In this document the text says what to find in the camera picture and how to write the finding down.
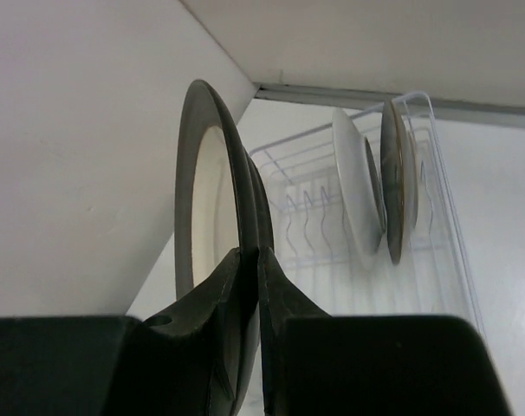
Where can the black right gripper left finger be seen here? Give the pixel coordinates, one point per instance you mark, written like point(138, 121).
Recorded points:
point(185, 360)

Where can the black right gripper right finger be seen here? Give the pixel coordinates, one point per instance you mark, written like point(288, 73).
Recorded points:
point(317, 364)

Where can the brown-rimmed cream plate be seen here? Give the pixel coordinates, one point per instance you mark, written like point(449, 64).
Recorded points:
point(216, 212)

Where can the teal and red floral plate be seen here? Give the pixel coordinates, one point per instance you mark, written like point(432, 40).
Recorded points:
point(360, 187)

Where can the grey reindeer plate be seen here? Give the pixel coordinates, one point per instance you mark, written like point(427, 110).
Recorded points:
point(398, 171)

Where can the white wire dish rack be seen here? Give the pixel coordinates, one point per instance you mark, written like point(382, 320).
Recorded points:
point(292, 148)

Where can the metal table edge rail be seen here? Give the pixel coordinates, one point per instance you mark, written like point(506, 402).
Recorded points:
point(464, 111)

